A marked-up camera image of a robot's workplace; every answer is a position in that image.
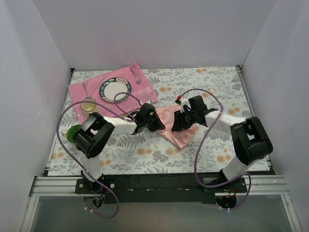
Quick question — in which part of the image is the white plate dark rim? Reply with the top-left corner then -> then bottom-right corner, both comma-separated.
98,77 -> 132,103

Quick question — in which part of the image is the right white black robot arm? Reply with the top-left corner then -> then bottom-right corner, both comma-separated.
172,95 -> 273,192

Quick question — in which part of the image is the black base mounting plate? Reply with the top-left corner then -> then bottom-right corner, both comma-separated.
74,172 -> 249,210

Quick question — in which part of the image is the silver fork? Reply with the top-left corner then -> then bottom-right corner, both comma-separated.
130,68 -> 140,84

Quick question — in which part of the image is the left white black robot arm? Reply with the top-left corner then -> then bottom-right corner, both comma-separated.
66,103 -> 166,193

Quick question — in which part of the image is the green interior floral mug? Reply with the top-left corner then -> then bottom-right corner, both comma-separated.
60,124 -> 81,143

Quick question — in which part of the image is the silver spoon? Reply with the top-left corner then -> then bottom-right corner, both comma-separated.
82,83 -> 92,101

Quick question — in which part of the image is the cream enamel mug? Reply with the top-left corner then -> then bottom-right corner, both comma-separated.
80,98 -> 99,116

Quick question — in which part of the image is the pink floral placemat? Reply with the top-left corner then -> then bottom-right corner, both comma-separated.
68,63 -> 158,115

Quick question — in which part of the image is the salmon pink satin napkin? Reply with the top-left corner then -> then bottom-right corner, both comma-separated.
156,105 -> 196,149

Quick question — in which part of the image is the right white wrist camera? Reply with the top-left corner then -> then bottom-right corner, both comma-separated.
179,99 -> 191,111

